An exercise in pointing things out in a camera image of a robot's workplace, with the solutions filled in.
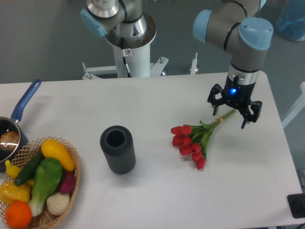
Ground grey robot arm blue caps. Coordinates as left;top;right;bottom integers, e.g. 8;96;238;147
80;0;273;124

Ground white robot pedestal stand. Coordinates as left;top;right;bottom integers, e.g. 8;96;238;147
81;9;169;80

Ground blue mesh bag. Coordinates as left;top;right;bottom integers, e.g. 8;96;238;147
276;0;305;42

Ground woven wicker basket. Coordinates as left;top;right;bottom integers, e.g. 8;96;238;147
0;136;81;229

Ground brown bread in pan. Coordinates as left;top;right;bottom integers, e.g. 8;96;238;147
0;131;19;146

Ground green cucumber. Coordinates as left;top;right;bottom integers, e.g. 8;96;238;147
14;151;45;186

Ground purple red onion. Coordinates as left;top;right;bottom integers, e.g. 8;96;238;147
59;172;76;194

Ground yellow squash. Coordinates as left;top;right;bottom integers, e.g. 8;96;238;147
41;139;76;172

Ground red tulip bouquet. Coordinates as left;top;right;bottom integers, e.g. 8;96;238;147
171;110;235;170

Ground blue handled saucepan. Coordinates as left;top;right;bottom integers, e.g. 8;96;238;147
0;79;41;172

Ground green bok choy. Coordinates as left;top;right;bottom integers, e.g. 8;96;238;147
28;158;63;217

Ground white frame at right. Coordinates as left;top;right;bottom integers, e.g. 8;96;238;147
282;82;305;128

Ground orange fruit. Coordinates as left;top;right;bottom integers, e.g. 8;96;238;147
5;201;32;229

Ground small yellow banana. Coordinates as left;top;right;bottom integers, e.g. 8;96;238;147
5;160;21;179

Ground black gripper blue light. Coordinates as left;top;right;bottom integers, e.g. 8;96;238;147
207;76;263;129

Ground dark grey ribbed vase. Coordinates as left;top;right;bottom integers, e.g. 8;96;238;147
100;125;136;175

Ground black device at edge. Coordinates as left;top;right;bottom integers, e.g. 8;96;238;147
287;193;305;219

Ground white garlic bulb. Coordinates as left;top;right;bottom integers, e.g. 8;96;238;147
47;192;70;216

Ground yellow bell pepper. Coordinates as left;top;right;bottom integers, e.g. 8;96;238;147
0;182;31;205

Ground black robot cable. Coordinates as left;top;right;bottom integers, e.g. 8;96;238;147
120;37;132;78

